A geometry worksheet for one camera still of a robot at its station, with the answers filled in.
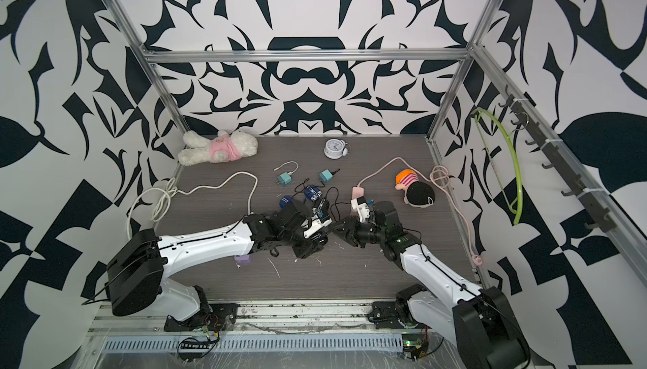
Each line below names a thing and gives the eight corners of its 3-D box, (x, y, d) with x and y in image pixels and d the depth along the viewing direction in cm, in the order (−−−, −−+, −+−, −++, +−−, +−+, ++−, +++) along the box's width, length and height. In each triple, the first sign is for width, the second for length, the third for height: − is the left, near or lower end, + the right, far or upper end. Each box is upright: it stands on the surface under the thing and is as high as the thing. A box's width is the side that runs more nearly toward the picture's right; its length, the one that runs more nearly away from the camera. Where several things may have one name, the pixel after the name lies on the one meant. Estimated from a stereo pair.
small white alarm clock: (323, 160, 115) (323, 152, 111) (323, 146, 120) (323, 138, 116) (349, 160, 115) (350, 152, 111) (348, 146, 120) (349, 138, 116)
